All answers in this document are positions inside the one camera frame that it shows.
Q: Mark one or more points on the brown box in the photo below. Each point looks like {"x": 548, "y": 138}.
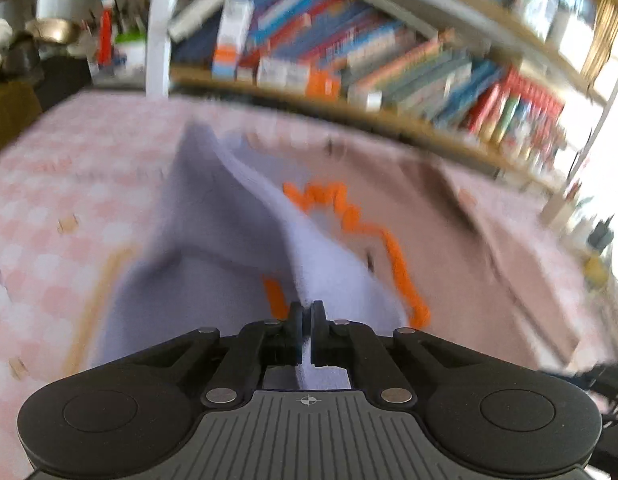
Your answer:
{"x": 11, "y": 115}

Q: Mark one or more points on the pink checkered printed table mat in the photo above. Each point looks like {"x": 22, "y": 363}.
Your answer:
{"x": 64, "y": 170}

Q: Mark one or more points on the dark object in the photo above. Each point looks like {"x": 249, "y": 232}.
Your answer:
{"x": 24, "y": 62}

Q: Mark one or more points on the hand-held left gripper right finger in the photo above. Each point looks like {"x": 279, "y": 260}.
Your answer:
{"x": 319, "y": 330}

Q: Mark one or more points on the red boxed book set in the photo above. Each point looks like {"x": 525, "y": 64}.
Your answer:
{"x": 529, "y": 105}

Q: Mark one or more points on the row of books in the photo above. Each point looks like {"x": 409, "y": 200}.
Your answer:
{"x": 389, "y": 60}

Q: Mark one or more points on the brass bowl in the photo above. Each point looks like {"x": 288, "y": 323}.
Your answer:
{"x": 51, "y": 30}

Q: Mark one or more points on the wooden bookshelf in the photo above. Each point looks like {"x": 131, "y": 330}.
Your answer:
{"x": 194, "y": 74}

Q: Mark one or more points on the white shelf post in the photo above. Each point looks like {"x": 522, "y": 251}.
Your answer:
{"x": 159, "y": 35}

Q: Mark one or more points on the bunch of pens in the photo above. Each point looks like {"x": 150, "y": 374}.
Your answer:
{"x": 124, "y": 15}

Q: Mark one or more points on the white storage box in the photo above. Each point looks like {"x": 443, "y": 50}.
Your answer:
{"x": 569, "y": 20}

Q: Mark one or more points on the white charger block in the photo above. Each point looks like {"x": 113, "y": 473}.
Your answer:
{"x": 366, "y": 100}

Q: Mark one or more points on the tall white orange box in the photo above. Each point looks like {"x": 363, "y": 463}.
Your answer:
{"x": 231, "y": 35}

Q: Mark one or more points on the purple sweater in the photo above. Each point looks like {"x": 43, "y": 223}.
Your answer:
{"x": 214, "y": 220}

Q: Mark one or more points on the white green pen cup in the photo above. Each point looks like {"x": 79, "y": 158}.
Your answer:
{"x": 131, "y": 55}

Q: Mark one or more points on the flat white orange box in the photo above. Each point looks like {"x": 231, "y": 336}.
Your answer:
{"x": 289, "y": 72}

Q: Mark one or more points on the thick white book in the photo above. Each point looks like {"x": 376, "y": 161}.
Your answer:
{"x": 209, "y": 5}

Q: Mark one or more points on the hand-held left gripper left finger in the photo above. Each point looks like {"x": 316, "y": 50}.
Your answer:
{"x": 296, "y": 330}

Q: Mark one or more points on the pink sweater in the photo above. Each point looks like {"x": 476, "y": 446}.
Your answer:
{"x": 439, "y": 240}

